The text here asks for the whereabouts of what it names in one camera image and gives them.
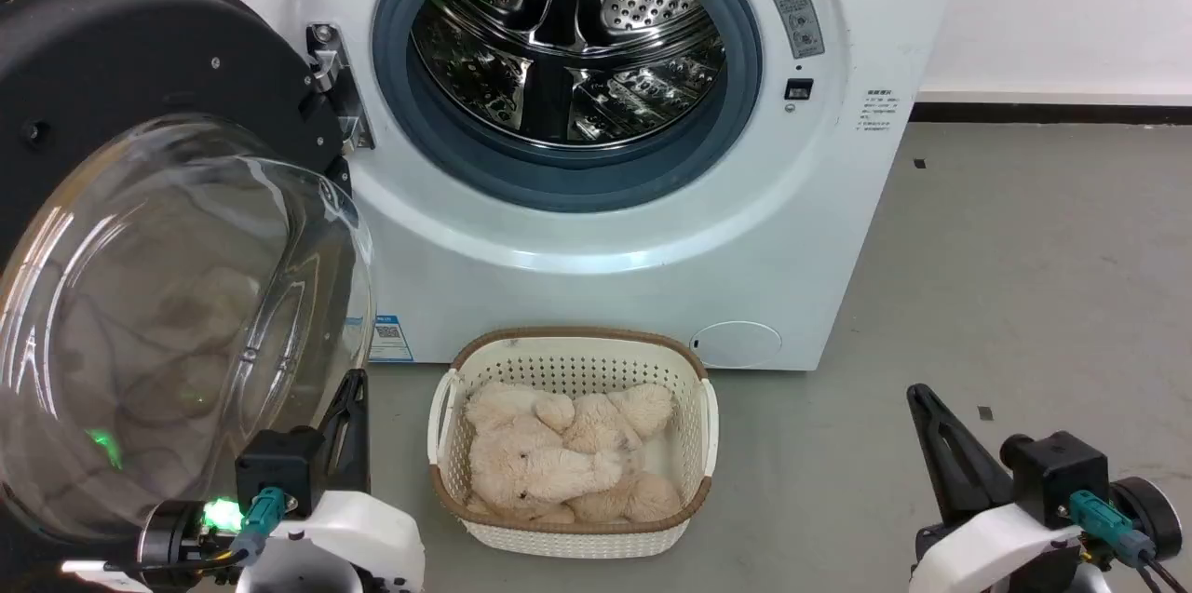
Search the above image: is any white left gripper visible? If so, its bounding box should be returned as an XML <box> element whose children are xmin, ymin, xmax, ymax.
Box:
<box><xmin>237</xmin><ymin>370</ymin><xmax>426</xmax><ymax>593</ymax></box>

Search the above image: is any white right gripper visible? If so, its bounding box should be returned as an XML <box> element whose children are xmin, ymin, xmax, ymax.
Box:
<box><xmin>907</xmin><ymin>384</ymin><xmax>1087</xmax><ymax>593</ymax></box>

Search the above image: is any white front-load washing machine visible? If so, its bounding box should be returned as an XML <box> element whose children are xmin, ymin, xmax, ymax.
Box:
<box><xmin>154</xmin><ymin>0</ymin><xmax>974</xmax><ymax>372</ymax></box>

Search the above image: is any metal door hinge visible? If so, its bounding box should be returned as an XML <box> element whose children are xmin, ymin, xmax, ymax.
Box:
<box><xmin>305</xmin><ymin>22</ymin><xmax>375</xmax><ymax>152</ymax></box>

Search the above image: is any black door with glass bowl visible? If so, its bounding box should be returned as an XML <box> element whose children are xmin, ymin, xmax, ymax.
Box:
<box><xmin>0</xmin><ymin>0</ymin><xmax>376</xmax><ymax>547</ymax></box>

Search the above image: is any blue and white QR sticker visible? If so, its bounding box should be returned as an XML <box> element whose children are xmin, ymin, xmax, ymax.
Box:
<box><xmin>370</xmin><ymin>314</ymin><xmax>413</xmax><ymax>363</ymax></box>

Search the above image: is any beige plush teddy bear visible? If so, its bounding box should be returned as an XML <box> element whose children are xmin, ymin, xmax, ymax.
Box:
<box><xmin>463</xmin><ymin>381</ymin><xmax>684</xmax><ymax>524</ymax></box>

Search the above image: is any black right round motor housing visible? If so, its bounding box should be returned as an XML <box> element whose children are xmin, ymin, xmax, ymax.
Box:
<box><xmin>1112</xmin><ymin>476</ymin><xmax>1185</xmax><ymax>562</ymax></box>

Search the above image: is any black round motor housing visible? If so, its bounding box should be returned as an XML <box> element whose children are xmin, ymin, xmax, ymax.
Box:
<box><xmin>138</xmin><ymin>499</ymin><xmax>208</xmax><ymax>568</ymax></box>
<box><xmin>1112</xmin><ymin>476</ymin><xmax>1185</xmax><ymax>562</ymax></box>

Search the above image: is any black left round motor housing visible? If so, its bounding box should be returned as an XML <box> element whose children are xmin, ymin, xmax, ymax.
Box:
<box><xmin>138</xmin><ymin>499</ymin><xmax>208</xmax><ymax>568</ymax></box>

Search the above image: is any white perforated laundry basket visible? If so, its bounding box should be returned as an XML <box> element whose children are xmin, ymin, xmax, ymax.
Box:
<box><xmin>427</xmin><ymin>327</ymin><xmax>720</xmax><ymax>559</ymax></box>

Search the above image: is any round white filter cover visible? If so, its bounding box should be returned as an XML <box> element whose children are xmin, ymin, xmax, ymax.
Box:
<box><xmin>691</xmin><ymin>321</ymin><xmax>783</xmax><ymax>369</ymax></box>

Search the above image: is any black baseboard strip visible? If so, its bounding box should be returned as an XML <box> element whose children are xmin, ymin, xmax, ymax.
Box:
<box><xmin>910</xmin><ymin>101</ymin><xmax>1192</xmax><ymax>126</ymax></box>

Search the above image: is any perforated steel drum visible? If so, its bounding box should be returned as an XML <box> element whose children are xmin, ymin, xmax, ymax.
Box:
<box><xmin>410</xmin><ymin>0</ymin><xmax>727</xmax><ymax>148</ymax></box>

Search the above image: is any grey warning sticker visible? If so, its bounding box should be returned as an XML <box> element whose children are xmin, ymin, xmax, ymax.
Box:
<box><xmin>765</xmin><ymin>0</ymin><xmax>826</xmax><ymax>61</ymax></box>

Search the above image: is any teal left cable connector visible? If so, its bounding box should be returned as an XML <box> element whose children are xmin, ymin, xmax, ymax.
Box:
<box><xmin>230</xmin><ymin>487</ymin><xmax>286</xmax><ymax>562</ymax></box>

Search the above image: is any teal cable connector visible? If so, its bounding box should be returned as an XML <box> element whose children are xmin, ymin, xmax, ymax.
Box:
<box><xmin>230</xmin><ymin>487</ymin><xmax>286</xmax><ymax>562</ymax></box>
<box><xmin>1068</xmin><ymin>490</ymin><xmax>1157</xmax><ymax>567</ymax></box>

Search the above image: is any teal right cable connector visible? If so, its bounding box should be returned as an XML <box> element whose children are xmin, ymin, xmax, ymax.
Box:
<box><xmin>1068</xmin><ymin>490</ymin><xmax>1157</xmax><ymax>567</ymax></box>

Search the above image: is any thin black right gripper cable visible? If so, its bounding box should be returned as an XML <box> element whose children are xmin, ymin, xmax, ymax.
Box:
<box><xmin>1138</xmin><ymin>554</ymin><xmax>1192</xmax><ymax>593</ymax></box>

